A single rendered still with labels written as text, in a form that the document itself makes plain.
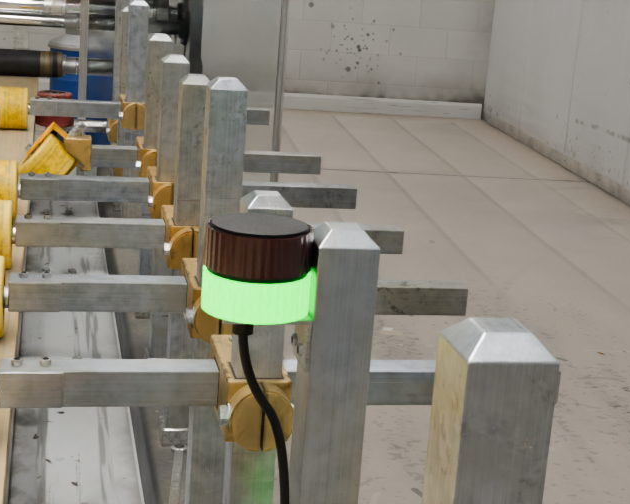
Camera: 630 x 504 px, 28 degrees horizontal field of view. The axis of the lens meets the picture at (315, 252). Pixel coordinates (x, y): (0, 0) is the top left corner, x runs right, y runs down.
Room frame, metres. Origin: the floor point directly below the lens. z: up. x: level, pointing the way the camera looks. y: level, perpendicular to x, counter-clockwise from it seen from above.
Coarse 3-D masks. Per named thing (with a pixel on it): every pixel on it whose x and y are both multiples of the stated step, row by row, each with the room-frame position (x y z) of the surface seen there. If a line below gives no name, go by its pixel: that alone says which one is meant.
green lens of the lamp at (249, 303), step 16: (208, 272) 0.66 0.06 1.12; (208, 288) 0.66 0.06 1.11; (224, 288) 0.65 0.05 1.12; (240, 288) 0.64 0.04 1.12; (256, 288) 0.64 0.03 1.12; (272, 288) 0.64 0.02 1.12; (288, 288) 0.65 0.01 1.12; (304, 288) 0.66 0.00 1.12; (208, 304) 0.65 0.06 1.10; (224, 304) 0.65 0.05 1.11; (240, 304) 0.64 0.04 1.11; (256, 304) 0.64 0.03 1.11; (272, 304) 0.64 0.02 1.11; (288, 304) 0.65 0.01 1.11; (304, 304) 0.66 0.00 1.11; (240, 320) 0.64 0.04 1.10; (256, 320) 0.64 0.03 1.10; (272, 320) 0.64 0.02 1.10; (288, 320) 0.65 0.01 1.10
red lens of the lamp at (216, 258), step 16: (208, 224) 0.67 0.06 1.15; (208, 240) 0.66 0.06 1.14; (224, 240) 0.65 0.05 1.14; (240, 240) 0.64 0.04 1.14; (256, 240) 0.64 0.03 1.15; (272, 240) 0.64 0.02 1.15; (288, 240) 0.65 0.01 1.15; (304, 240) 0.66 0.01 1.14; (208, 256) 0.66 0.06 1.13; (224, 256) 0.65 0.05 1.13; (240, 256) 0.64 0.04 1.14; (256, 256) 0.64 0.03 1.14; (272, 256) 0.64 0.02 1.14; (288, 256) 0.65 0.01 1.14; (304, 256) 0.66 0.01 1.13; (224, 272) 0.65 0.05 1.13; (240, 272) 0.64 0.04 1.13; (256, 272) 0.64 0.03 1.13; (272, 272) 0.64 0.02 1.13; (288, 272) 0.65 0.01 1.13; (304, 272) 0.66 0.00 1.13
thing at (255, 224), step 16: (224, 224) 0.66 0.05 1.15; (240, 224) 0.67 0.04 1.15; (256, 224) 0.67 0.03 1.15; (272, 224) 0.67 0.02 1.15; (288, 224) 0.67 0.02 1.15; (304, 224) 0.68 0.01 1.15; (224, 320) 0.65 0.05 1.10; (304, 320) 0.66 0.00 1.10; (240, 336) 0.67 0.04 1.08; (304, 336) 0.67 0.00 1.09; (240, 352) 0.67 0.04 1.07; (304, 352) 0.66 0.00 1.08; (304, 368) 0.66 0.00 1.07; (256, 384) 0.67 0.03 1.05; (256, 400) 0.67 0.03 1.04; (272, 416) 0.67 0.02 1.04; (288, 480) 0.67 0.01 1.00; (288, 496) 0.67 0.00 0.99
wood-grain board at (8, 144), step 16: (32, 96) 2.84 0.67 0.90; (32, 128) 2.40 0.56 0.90; (0, 144) 2.20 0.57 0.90; (16, 144) 2.22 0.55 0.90; (16, 160) 2.07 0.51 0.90; (16, 256) 1.46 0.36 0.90; (16, 272) 1.39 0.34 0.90; (16, 320) 1.22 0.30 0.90; (16, 336) 1.17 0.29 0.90; (0, 352) 1.12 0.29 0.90; (16, 352) 1.17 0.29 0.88; (0, 416) 0.96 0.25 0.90; (0, 432) 0.93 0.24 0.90; (0, 448) 0.90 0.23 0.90; (0, 464) 0.87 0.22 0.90; (0, 480) 0.84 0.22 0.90; (0, 496) 0.82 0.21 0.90
